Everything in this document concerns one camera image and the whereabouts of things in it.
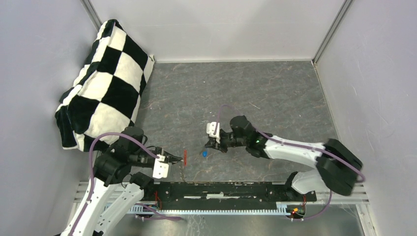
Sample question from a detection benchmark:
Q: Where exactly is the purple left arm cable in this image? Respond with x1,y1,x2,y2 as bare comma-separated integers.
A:
66,132,160,236

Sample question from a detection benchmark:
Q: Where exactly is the left electronics board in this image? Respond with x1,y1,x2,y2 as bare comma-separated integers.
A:
142,191,162,212

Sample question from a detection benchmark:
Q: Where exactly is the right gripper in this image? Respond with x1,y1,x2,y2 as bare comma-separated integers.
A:
205,132,248,153

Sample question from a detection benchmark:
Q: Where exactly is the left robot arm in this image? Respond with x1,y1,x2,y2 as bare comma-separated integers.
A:
61,127,183,236

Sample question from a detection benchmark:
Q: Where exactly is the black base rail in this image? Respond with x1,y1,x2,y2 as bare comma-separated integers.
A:
142,182,317,210

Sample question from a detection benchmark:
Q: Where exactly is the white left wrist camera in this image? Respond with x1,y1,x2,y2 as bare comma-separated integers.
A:
152,155,170,179

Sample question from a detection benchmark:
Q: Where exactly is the right electronics board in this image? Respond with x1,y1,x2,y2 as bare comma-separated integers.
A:
287,195,307,221

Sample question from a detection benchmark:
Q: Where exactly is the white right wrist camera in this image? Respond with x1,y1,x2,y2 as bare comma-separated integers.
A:
206,121,220,138

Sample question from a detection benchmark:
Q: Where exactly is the electronics board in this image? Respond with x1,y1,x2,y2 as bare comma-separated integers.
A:
142,191,162,212
287,195,307,221

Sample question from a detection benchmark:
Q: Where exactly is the black white checkered pillow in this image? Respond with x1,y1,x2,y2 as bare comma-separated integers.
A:
55,19,155,152

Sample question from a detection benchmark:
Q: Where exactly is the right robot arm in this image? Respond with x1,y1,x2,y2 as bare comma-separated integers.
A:
205,116,365,201

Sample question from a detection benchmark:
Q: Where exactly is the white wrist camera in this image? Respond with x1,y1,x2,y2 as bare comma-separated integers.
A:
152,155,170,179
206,121,220,138

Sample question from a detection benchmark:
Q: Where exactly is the red key tag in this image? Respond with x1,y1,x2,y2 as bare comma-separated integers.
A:
183,149,187,166

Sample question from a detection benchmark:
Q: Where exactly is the white toothed cable duct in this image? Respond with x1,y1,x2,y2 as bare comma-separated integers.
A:
122,202,289,216

